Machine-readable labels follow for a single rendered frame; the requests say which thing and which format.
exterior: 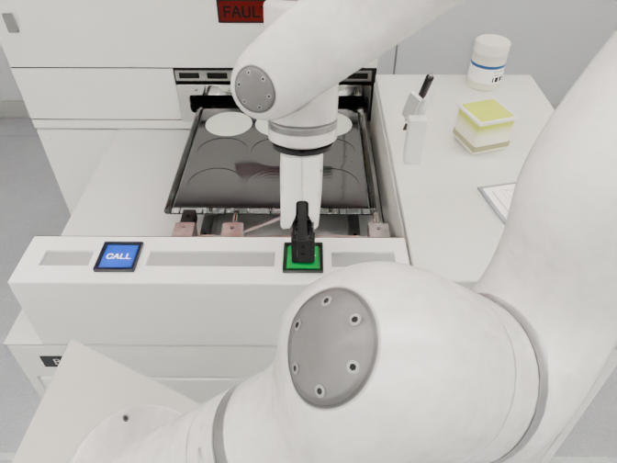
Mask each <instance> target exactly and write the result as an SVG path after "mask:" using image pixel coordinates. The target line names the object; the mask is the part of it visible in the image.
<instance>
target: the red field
mask: <svg viewBox="0 0 617 463"><path fill-rule="evenodd" d="M218 2H219V18H220V21H264V2H265V1H218Z"/></svg>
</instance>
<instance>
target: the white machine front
mask: <svg viewBox="0 0 617 463"><path fill-rule="evenodd" d="M218 1H266V0H0V43H1V45H2V48H3V50H4V53H5V55H6V58H7V61H8V63H9V66H10V67H11V70H12V73H13V75H14V77H15V79H16V82H17V86H18V88H19V91H20V93H21V95H22V97H23V100H24V102H25V105H26V107H27V109H28V113H29V115H30V117H31V118H32V122H33V125H34V127H35V128H69V129H191V127H192V124H193V122H183V121H182V116H181V111H180V106H179V101H178V96H177V91H176V84H177V82H230V81H176V78H175V73H174V70H233V68H234V65H235V63H236V61H238V59H239V57H240V56H241V54H242V53H243V52H244V51H245V49H246V48H247V47H248V46H249V45H250V44H251V43H252V42H253V41H254V40H255V39H256V38H257V37H258V36H259V35H260V34H261V33H262V32H264V22H263V21H220V18H219V2H218ZM376 67H377V58H376V59H375V60H373V61H371V62H370V63H368V64H367V65H366V66H364V67H363V68H361V69H360V70H358V71H372V79H371V82H348V83H371V86H372V88H371V98H370V109H369V120H368V122H367V123H365V126H366V129H367V130H370V121H371V111H372V101H373V91H374V83H375V82H376Z"/></svg>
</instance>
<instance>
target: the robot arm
mask: <svg viewBox="0 0 617 463"><path fill-rule="evenodd" d="M464 1H465V0H266V1H265V2H264V32H262V33H261V34H260V35H259V36H258V37H257V38H256V39H255V40H254V41H253V42H252V43H251V44H250V45H249V46H248V47H247V48H246V49H245V51H244V52H243V53H242V54H241V56H240V57H239V59H238V61H236V63H235V65H234V68H233V70H232V74H231V78H230V90H231V93H232V96H233V99H234V101H235V102H236V104H237V106H238V107H239V108H240V109H241V111H243V112H244V113H245V114H246V115H248V116H250V117H252V118H254V119H259V120H267V122H268V138H269V140H270V141H271V142H272V145H273V148H274V149H275V150H276V151H278V152H280V153H281V154H280V206H281V227H282V228H283V229H286V228H287V229H290V227H291V225H292V230H293V232H291V261H292V262H293V263H313V262H314V261H315V232H313V227H314V229H316V228H317V227H318V226H319V219H320V202H321V191H322V170H323V154H324V153H325V152H327V151H329V150H330V149H331V148H332V147H333V142H334V141H335V140H336V139H337V126H338V96H339V82H341V81H342V80H344V79H345V78H347V77H348V76H350V75H351V74H353V73H355V72H357V71H358V70H360V69H361V68H363V67H364V66H366V65H367V64H368V63H370V62H371V61H373V60H375V59H376V58H378V57H379V56H381V55H382V54H384V53H385V52H387V51H389V50H390V49H392V48H394V47H395V46H397V45H398V44H400V42H402V41H403V40H405V39H407V38H408V37H410V36H411V35H413V34H414V33H416V32H417V31H419V30H420V29H422V28H424V27H426V26H427V25H429V24H430V23H432V22H433V21H434V20H435V19H437V18H438V17H440V16H442V15H444V14H445V13H447V12H448V11H450V10H451V9H453V8H454V7H456V6H458V5H459V4H461V3H462V2H464ZM616 343H617V30H616V31H615V32H614V33H613V34H612V36H611V37H610V38H609V39H608V41H607V42H606V43H605V44H604V46H603V47H602V48H601V49H600V51H599V52H598V54H597V55H596V56H595V57H594V59H593V60H592V61H591V62H590V64H589V65H588V67H587V68H586V69H585V70H584V72H583V73H582V74H581V76H580V77H579V78H578V79H577V81H576V82H575V83H574V84H573V85H572V87H571V88H570V89H569V91H568V92H567V94H566V95H565V97H564V98H563V99H562V101H561V102H560V104H559V105H558V106H557V108H556V109H555V111H554V112H553V114H552V115H551V117H550V118H549V120H548V121H547V122H546V124H545V125H544V127H543V129H542V131H541V132H540V134H539V135H538V137H537V139H536V140H535V142H534V144H533V147H532V148H531V150H530V151H529V153H528V155H527V157H526V159H525V161H524V163H523V166H522V169H521V171H520V173H519V176H518V179H517V181H516V184H515V188H514V190H513V194H512V198H511V202H510V209H509V213H508V217H507V220H506V224H505V228H504V231H503V233H502V235H501V238H500V240H499V244H498V247H497V249H496V251H495V253H494V254H493V256H492V258H491V260H490V262H489V264H488V266H487V268H486V270H485V271H484V273H483V274H482V276H481V277H480V279H479V280H478V281H477V283H476V284H475V285H474V286H473V287H472V288H471V289H468V288H464V287H462V286H460V285H458V284H456V283H455V282H453V281H451V280H449V279H447V278H444V277H441V276H438V275H436V274H434V273H432V272H430V271H427V270H424V269H422V268H419V267H416V266H413V265H406V264H401V263H397V262H386V261H376V262H365V263H360V264H355V265H349V266H346V267H343V268H341V269H338V270H335V271H333V272H331V273H329V274H327V275H325V276H323V277H320V278H318V279H317V280H315V281H313V282H312V283H310V284H309V285H307V286H306V287H305V288H303V289H302V290H301V291H300V292H299V293H298V294H297V295H296V296H295V297H294V298H293V300H292V301H291V302H290V304H289V306H288V307H287V309H286V312H285V315H284V317H283V320H282V322H281V326H280V331H279V336H278V343H277V350H276V355H275V359H274V361H273V363H272V364H271V365H270V366H269V367H268V368H267V369H265V370H263V371H261V372H259V373H257V374H255V375H253V376H251V377H249V378H247V379H245V380H244V381H242V382H241V383H239V384H237V385H235V386H233V387H232V388H230V389H228V390H225V391H223V392H222V393H220V394H219V395H217V396H215V397H213V398H212V399H210V400H208V401H206V402H204V403H202V404H200V405H198V406H196V407H195V408H194V409H192V410H190V411H188V412H186V413H184V414H182V413H180V412H178V411H176V410H173V409H171V408H168V407H164V406H160V405H155V404H142V405H137V406H131V407H128V408H126V409H124V410H121V411H119V412H115V413H114V414H112V415H110V416H109V417H107V418H106V419H105V420H104V421H102V422H100V423H99V424H98V425H97V426H96V427H95V428H93V429H92V430H91V431H90V432H89V433H88V434H87V435H86V437H85V438H84V440H83V441H82V442H81V443H80V445H79V446H78V447H77V448H76V450H75V452H74V454H73V456H72V458H71V460H70V462H69V463H521V462H523V461H524V460H526V459H529V458H530V457H532V456H534V455H535V454H537V453H538V452H540V451H541V450H542V449H544V448H545V447H546V446H548V445H549V444H550V443H551V442H552V441H553V440H554V439H555V438H556V437H557V436H558V435H559V434H560V433H561V432H562V430H563V429H564V428H565V427H566V426H567V424H568V423H569V421H570V420H571V419H572V417H573V416H574V414H575V413H576V411H577V410H578V408H579V406H580V405H581V403H582V402H583V401H584V399H585V398H586V396H587V395H588V393H589V391H590V389H591V387H592V386H593V384H594V382H595V380H596V379H597V377H598V375H599V373H600V372H601V370H602V368H603V367H604V365H605V363H606V361H607V359H608V358H609V356H610V354H611V351H612V350H613V348H614V346H615V345H616Z"/></svg>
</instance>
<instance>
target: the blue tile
mask: <svg viewBox="0 0 617 463"><path fill-rule="evenodd" d="M138 248H139V246H138V245H108V246H107V248H106V250H105V253H104V255H103V257H102V260H101V262H100V264H99V267H131V266H132V263H133V261H134V258H135V255H136V253H137V251H138Z"/></svg>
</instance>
